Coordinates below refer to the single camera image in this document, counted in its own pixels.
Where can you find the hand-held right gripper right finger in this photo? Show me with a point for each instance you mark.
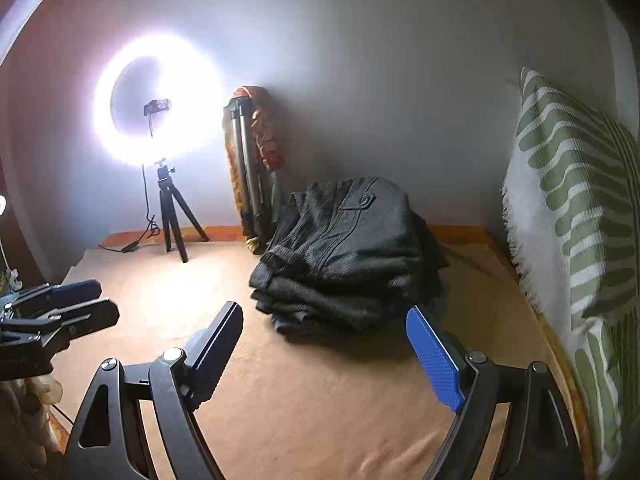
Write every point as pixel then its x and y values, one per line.
pixel 435 360

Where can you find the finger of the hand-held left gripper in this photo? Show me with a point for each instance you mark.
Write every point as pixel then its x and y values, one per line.
pixel 75 291
pixel 90 316

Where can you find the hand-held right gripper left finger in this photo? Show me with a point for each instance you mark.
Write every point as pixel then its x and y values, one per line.
pixel 215 355

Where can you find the grey checked pants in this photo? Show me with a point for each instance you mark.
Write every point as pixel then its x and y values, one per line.
pixel 350 230

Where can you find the person's left forearm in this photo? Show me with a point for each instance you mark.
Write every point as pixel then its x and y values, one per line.
pixel 30 400

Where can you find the dark folded pants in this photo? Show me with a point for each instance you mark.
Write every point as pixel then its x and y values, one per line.
pixel 325 305

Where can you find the blue-grey folded garment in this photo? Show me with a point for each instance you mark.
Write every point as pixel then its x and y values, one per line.
pixel 300 322

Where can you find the beige blanket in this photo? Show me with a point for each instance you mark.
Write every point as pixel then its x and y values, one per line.
pixel 300 410

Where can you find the white gooseneck desk lamp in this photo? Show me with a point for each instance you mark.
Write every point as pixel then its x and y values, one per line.
pixel 2 205

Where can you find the small black tripod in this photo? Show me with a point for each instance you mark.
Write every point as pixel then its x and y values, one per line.
pixel 167 210

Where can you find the green striped white pillow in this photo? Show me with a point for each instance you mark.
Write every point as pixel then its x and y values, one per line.
pixel 560 210

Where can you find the folded silver tripod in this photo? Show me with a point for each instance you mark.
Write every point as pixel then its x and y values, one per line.
pixel 242 160

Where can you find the black phone clip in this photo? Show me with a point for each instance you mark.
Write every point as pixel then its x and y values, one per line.
pixel 157 107

